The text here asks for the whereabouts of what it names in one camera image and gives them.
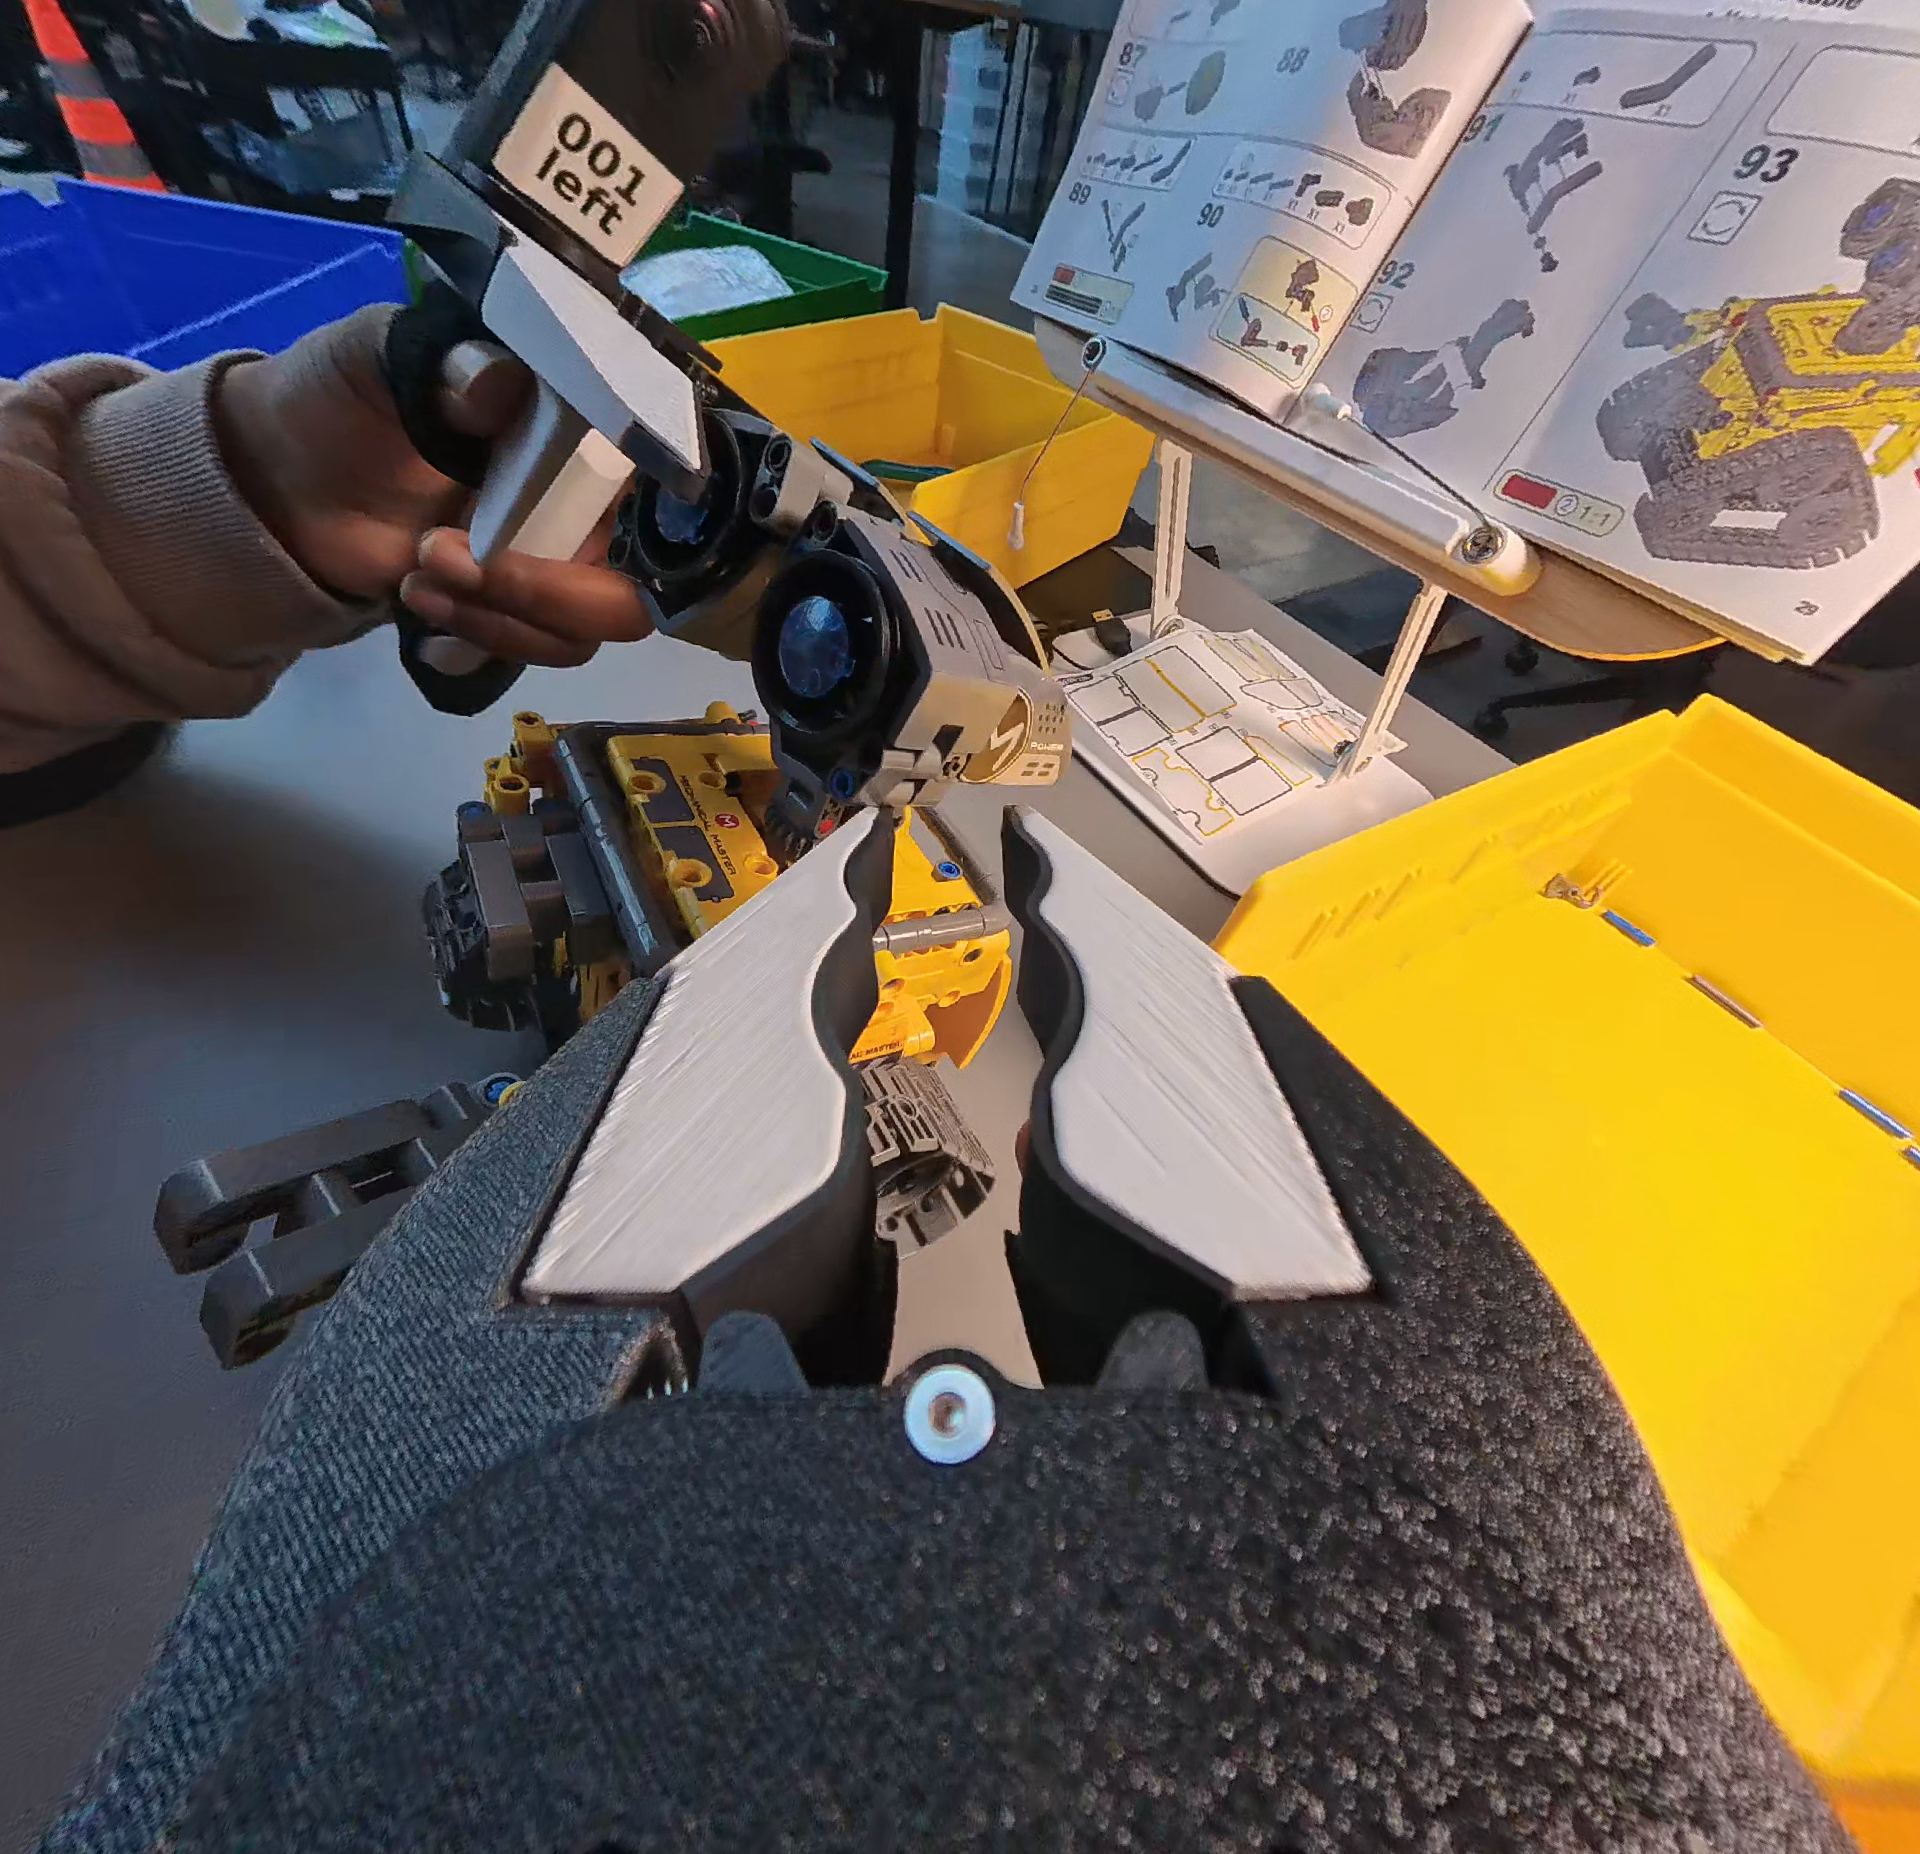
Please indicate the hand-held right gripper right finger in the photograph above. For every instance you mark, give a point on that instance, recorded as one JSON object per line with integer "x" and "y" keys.
{"x": 1186, "y": 1134}

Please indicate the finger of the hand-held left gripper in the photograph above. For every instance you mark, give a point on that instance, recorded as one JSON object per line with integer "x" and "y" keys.
{"x": 602, "y": 354}

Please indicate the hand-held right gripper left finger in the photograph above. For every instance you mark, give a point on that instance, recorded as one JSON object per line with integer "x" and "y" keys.
{"x": 721, "y": 1134}

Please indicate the light blue brick piece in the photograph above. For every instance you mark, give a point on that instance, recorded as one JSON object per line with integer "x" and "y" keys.
{"x": 909, "y": 469}

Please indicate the yellow storage bin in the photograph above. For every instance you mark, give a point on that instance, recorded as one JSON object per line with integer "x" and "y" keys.
{"x": 1574, "y": 1210}
{"x": 1021, "y": 399}

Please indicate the yellow tracked toy robot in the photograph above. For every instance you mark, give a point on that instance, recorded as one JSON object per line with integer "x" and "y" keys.
{"x": 902, "y": 653}

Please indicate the blue storage bin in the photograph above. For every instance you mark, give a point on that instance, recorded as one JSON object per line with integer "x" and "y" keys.
{"x": 179, "y": 278}

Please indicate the building instruction booklet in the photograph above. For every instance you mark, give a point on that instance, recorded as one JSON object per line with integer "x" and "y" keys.
{"x": 1502, "y": 234}

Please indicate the person's left forearm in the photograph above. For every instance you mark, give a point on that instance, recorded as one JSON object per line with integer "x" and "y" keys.
{"x": 120, "y": 563}

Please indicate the wooden background desk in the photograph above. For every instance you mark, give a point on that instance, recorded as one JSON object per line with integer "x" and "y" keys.
{"x": 902, "y": 3}

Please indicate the person's left hand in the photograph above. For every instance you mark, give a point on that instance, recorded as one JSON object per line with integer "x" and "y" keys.
{"x": 317, "y": 460}

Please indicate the clear plastic bags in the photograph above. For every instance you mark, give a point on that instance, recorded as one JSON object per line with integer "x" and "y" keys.
{"x": 706, "y": 283}

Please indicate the green storage bin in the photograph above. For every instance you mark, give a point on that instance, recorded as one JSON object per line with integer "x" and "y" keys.
{"x": 839, "y": 288}

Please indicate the white paper sheet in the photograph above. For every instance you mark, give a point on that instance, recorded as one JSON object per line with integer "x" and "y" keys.
{"x": 1201, "y": 745}

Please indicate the small tan brick piece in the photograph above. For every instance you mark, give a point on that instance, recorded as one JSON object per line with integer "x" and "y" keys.
{"x": 1571, "y": 889}

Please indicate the small grey brick axle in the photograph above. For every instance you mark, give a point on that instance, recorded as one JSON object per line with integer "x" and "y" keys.
{"x": 1724, "y": 1001}

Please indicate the orange traffic cone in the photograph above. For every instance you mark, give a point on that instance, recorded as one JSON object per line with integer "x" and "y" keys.
{"x": 82, "y": 84}

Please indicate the white book stand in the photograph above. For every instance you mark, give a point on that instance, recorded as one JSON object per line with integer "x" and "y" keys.
{"x": 1320, "y": 474}

